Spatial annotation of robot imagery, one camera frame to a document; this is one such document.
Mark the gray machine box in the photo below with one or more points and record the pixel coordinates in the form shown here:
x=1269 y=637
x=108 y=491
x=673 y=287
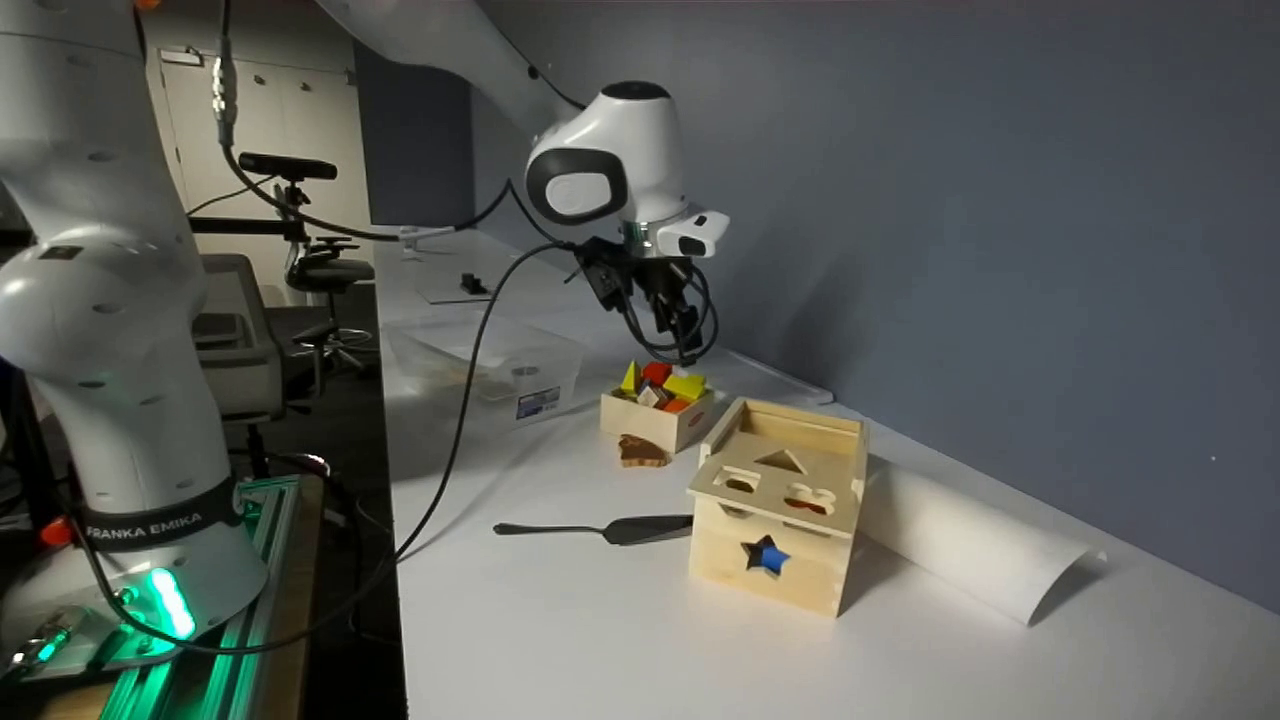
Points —
x=241 y=347

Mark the wrist mounted camera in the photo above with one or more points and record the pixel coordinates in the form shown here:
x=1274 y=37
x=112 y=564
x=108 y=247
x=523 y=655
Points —
x=692 y=235

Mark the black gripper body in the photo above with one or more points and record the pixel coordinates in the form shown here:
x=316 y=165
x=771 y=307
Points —
x=626 y=275

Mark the black stereo camera bar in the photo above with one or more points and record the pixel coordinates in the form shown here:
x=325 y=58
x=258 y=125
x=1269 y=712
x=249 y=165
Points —
x=287 y=165

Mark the black office chair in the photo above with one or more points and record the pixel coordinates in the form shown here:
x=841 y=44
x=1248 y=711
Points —
x=330 y=276

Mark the small black object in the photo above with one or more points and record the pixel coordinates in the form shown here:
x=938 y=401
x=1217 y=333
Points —
x=472 y=281

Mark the clear plastic bin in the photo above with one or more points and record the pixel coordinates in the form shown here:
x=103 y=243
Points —
x=532 y=395

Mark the white cabinet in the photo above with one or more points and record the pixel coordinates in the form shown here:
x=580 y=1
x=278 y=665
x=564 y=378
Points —
x=320 y=123

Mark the yellow triangular wooden block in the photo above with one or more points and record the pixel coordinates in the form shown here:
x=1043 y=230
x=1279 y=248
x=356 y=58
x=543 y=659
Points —
x=631 y=382

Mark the black camera tripod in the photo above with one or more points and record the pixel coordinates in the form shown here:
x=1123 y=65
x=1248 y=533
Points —
x=302 y=221

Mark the black screwdriver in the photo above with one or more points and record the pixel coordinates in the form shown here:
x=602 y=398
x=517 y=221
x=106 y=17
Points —
x=642 y=529

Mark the robot base platform green light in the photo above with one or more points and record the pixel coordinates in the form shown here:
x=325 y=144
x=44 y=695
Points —
x=267 y=642

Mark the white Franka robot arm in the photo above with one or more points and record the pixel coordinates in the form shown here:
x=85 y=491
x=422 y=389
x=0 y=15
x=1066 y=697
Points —
x=106 y=333

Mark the small open wooden crate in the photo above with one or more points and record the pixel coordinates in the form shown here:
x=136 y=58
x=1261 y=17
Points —
x=655 y=428

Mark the red stop button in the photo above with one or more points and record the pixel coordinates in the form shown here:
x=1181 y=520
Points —
x=52 y=533

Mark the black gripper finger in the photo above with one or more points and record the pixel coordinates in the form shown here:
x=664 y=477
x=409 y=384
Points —
x=671 y=324
x=692 y=311

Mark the blue star block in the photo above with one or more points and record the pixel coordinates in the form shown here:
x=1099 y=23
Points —
x=765 y=555

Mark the red wooden cube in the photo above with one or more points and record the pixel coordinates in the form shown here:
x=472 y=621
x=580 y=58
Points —
x=657 y=373

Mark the wooden shape sorter box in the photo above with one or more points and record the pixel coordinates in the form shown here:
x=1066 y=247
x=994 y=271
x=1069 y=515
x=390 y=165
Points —
x=802 y=583

